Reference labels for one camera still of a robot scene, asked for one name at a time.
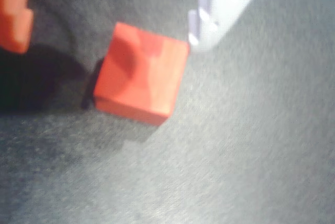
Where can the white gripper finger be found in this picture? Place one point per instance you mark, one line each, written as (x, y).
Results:
(222, 1)

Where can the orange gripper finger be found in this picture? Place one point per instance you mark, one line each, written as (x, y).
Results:
(13, 17)

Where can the red cube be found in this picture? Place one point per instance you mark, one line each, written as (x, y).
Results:
(141, 74)

